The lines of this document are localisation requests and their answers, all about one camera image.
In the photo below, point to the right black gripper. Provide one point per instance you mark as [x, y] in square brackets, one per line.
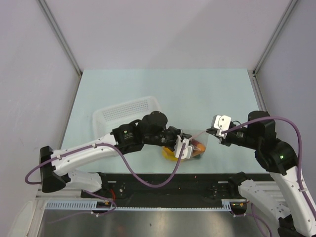
[223, 140]

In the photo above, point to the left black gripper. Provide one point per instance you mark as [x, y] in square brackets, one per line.
[176, 132]

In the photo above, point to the clear zip top bag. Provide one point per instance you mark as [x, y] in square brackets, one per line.
[200, 136]

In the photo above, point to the papaya slice with red flesh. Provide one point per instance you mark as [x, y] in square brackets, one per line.
[198, 147]

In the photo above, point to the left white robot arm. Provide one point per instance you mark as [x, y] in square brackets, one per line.
[59, 168]

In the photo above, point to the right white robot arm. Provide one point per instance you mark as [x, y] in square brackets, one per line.
[297, 218]

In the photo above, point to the white plastic basket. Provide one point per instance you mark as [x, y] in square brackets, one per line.
[104, 120]

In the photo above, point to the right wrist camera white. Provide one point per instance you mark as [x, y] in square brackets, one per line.
[221, 123]

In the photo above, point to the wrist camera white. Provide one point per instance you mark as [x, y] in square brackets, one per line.
[183, 148]
[221, 123]

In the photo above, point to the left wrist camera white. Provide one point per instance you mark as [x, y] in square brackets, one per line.
[183, 148]

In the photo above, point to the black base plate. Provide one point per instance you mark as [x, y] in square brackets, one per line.
[183, 188]

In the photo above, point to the white slotted cable duct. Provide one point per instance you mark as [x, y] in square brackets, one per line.
[225, 205]

